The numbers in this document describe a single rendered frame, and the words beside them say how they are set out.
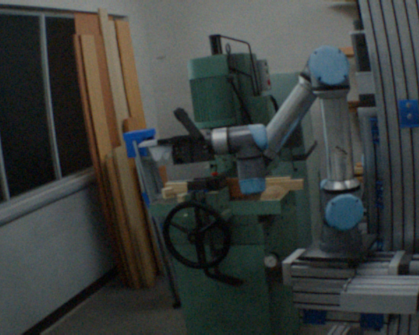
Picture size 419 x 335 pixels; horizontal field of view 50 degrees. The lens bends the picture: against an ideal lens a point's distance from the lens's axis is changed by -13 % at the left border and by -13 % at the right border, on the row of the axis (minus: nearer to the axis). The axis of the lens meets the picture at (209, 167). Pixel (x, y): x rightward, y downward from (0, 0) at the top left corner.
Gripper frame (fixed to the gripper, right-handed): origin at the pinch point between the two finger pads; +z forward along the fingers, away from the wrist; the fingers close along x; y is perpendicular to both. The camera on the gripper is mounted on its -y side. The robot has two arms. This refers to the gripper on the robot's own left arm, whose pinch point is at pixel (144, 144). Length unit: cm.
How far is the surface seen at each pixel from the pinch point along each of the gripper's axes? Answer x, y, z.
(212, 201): 54, 24, -9
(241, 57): 88, -38, -25
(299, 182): 71, 21, -44
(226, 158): 77, 8, -14
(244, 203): 62, 26, -21
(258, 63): 95, -35, -32
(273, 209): 59, 30, -32
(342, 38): 281, -84, -104
